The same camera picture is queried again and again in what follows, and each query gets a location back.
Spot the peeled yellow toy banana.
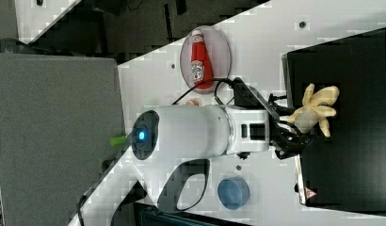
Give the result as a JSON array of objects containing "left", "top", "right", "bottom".
[{"left": 286, "top": 84, "right": 340, "bottom": 137}]

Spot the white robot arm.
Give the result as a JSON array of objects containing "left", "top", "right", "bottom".
[{"left": 68, "top": 78, "right": 311, "bottom": 226}]

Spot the grey round plate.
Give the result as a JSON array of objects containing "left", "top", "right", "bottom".
[{"left": 180, "top": 25, "right": 232, "bottom": 94}]

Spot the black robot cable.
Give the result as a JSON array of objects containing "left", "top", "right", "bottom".
[{"left": 171, "top": 77, "right": 237, "bottom": 106}]

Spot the red ketchup bottle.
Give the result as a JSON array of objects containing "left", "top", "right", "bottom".
[{"left": 191, "top": 30, "right": 214, "bottom": 89}]

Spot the black toaster oven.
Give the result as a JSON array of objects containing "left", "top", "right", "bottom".
[{"left": 282, "top": 27, "right": 386, "bottom": 217}]

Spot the blue bowl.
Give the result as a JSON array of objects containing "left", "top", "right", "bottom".
[{"left": 217, "top": 176, "right": 250, "bottom": 210}]

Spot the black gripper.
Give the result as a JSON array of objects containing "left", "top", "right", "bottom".
[{"left": 233, "top": 78, "right": 313, "bottom": 159}]

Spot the orange slice toy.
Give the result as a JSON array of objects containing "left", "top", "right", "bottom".
[{"left": 185, "top": 99, "right": 199, "bottom": 106}]

